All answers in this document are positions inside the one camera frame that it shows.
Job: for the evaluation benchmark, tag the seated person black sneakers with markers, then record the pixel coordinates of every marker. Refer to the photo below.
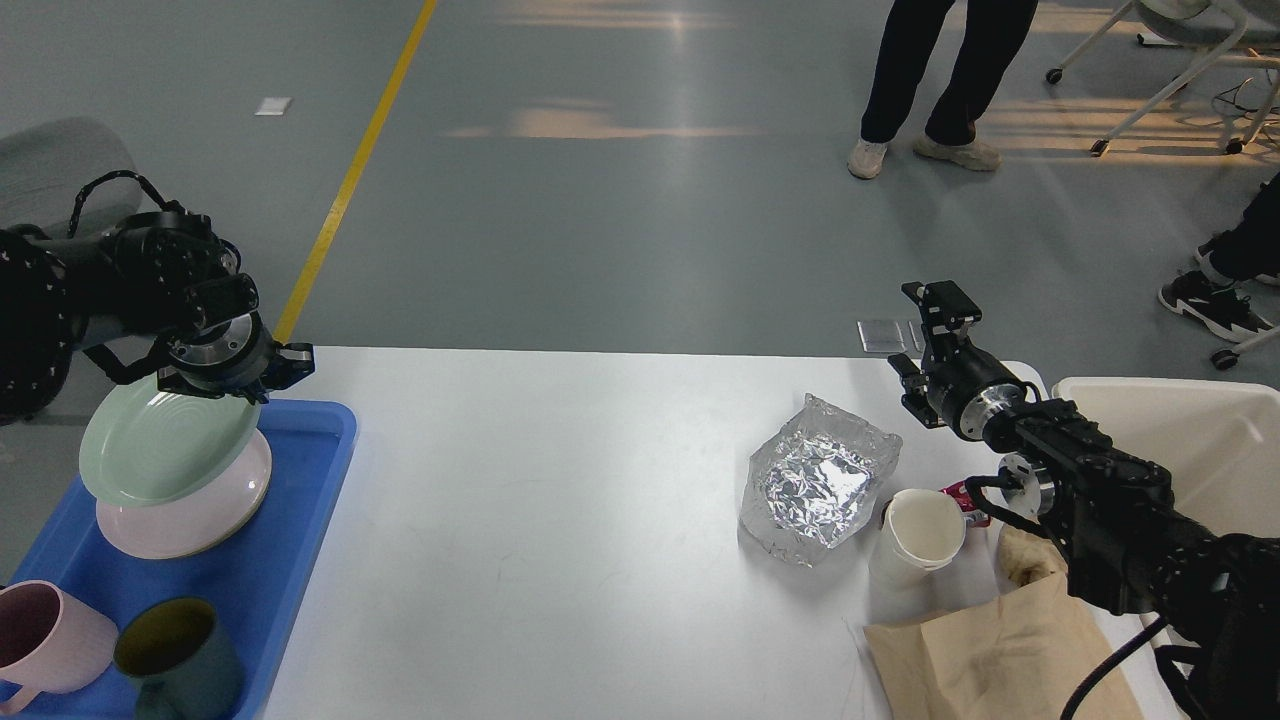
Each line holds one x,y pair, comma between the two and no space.
1247,252

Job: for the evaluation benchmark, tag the dark green mug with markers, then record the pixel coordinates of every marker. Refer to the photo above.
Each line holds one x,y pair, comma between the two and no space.
181,662

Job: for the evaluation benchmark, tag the white plastic bin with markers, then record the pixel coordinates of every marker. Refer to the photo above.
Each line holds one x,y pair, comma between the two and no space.
1220,441

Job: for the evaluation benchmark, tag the grey office chair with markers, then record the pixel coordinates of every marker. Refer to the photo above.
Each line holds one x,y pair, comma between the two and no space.
43,168

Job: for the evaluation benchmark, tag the crumpled foil bag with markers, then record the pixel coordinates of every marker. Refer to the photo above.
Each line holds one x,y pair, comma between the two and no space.
815,482

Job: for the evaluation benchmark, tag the pink plate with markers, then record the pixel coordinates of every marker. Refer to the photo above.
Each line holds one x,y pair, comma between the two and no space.
197,522

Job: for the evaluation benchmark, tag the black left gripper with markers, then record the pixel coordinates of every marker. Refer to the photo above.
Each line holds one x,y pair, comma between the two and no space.
235,360

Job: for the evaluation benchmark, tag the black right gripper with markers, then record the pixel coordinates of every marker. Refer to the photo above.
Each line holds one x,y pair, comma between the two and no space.
964,387

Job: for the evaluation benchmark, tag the small red wrapper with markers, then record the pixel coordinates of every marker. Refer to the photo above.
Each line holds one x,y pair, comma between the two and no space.
974,515

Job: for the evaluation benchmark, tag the brown paper bag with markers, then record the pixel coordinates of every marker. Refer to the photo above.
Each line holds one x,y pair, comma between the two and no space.
1018,656

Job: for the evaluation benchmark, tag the blue plastic tray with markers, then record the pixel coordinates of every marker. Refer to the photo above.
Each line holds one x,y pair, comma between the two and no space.
255,579

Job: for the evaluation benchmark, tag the white paper cup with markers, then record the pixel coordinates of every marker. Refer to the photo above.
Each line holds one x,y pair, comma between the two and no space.
918,533

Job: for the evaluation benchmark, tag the light green plate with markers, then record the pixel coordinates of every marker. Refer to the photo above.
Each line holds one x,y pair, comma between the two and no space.
144,446

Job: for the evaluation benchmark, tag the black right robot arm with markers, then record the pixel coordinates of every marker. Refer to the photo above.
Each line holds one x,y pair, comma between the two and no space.
1109,514

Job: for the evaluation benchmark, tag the pink mug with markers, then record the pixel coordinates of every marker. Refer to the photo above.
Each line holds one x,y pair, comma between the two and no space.
51,642

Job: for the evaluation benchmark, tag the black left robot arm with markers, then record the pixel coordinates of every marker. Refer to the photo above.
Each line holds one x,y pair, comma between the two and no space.
160,295

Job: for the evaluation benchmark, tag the crumpled brown paper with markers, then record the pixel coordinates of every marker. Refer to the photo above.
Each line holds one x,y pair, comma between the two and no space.
1024,558

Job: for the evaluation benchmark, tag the metal floor socket plates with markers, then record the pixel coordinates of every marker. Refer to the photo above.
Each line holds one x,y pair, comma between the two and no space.
890,336

